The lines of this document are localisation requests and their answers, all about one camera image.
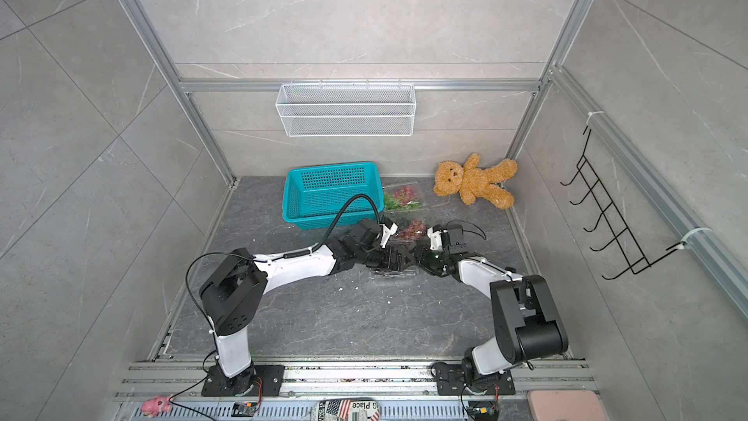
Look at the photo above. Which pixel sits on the pink pad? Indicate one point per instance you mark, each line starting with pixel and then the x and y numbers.
pixel 565 405

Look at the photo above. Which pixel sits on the brown teddy bear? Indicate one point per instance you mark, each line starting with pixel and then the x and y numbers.
pixel 472 183

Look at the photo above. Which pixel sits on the pink plush toy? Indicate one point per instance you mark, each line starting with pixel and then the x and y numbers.
pixel 156 406

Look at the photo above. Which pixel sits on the teal plastic basket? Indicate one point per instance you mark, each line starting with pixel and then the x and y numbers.
pixel 313 196

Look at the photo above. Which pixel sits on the white wire mesh shelf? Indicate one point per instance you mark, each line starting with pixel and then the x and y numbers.
pixel 325 110

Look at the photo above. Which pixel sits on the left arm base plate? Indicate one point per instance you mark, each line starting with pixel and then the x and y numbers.
pixel 252 382

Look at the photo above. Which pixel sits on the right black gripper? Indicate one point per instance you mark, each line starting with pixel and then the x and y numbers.
pixel 424 256

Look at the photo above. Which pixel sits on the green grape bunch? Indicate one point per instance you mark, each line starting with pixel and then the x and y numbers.
pixel 391 204

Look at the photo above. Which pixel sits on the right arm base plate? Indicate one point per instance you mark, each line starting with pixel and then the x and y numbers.
pixel 452 379

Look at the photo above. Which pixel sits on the black wire hook rack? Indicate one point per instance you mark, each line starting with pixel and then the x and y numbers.
pixel 610 218

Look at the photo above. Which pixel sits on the clear clamshell container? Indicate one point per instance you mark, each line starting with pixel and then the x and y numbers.
pixel 395 187
pixel 382 278
pixel 403 219

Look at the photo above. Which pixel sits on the flag pattern object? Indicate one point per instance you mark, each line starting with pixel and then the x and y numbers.
pixel 346 410

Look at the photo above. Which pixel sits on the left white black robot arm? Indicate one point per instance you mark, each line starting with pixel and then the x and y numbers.
pixel 231 295

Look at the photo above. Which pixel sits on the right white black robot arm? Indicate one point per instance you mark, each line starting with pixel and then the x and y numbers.
pixel 527 324

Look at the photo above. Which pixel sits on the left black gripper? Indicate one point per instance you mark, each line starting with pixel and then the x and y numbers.
pixel 390 263

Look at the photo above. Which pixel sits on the red grape bunch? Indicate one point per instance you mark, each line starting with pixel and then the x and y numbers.
pixel 406 197
pixel 415 230

